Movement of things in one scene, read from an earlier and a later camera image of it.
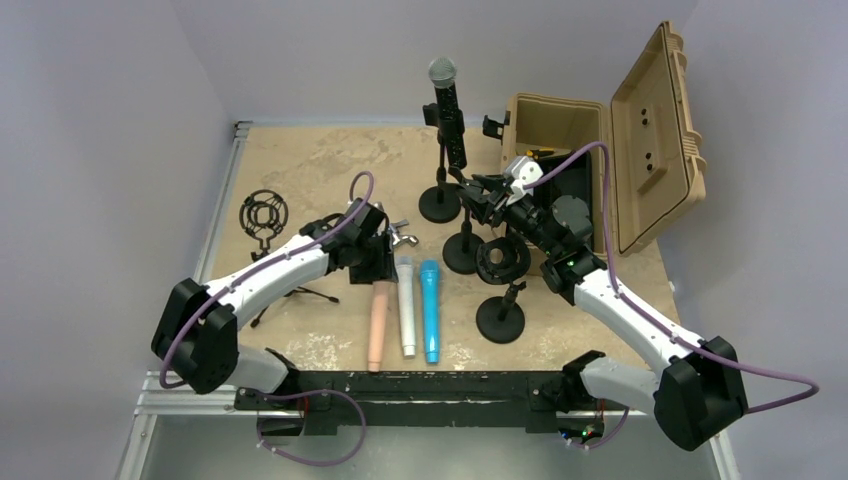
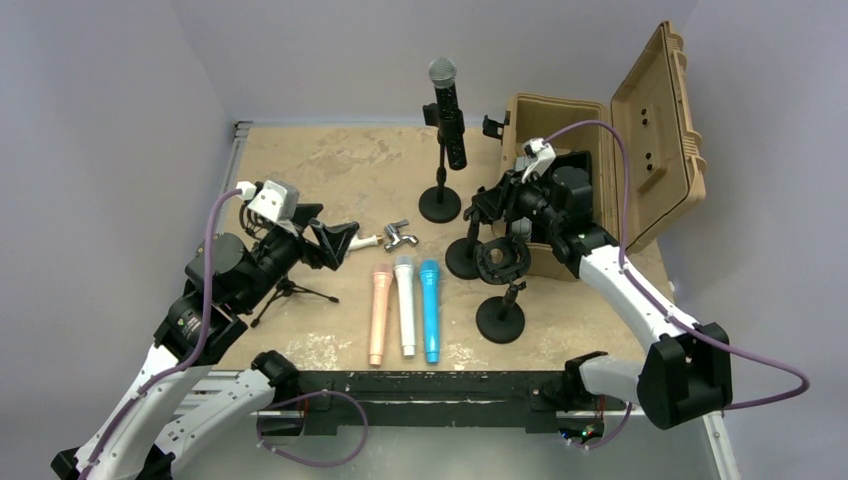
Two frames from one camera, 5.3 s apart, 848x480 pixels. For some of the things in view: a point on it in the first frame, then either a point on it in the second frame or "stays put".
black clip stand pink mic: (460, 254) stays put
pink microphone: (378, 324) stays put
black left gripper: (382, 268) to (333, 238)
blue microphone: (430, 275) stays put
